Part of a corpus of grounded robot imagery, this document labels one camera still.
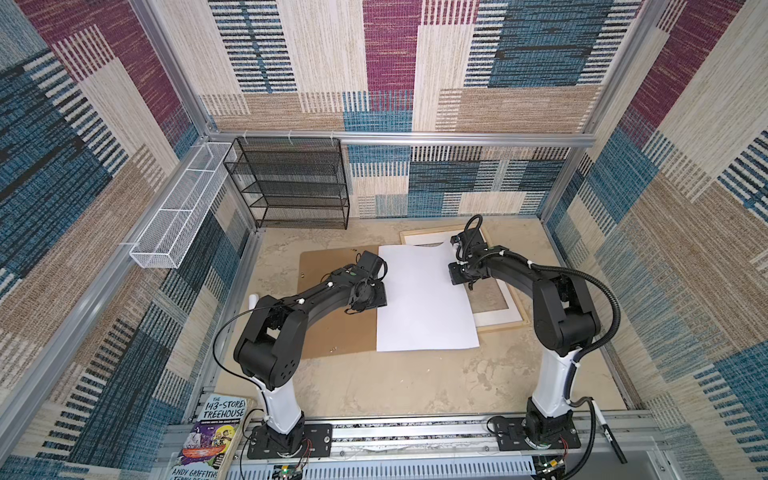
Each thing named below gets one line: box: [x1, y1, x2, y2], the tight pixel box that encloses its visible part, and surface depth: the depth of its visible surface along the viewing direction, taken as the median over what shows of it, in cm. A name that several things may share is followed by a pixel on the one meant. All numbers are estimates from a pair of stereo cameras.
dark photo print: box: [376, 240, 480, 352], surface depth 94 cm
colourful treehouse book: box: [170, 394, 252, 480], surface depth 73 cm
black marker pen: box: [591, 399, 628, 464], surface depth 75 cm
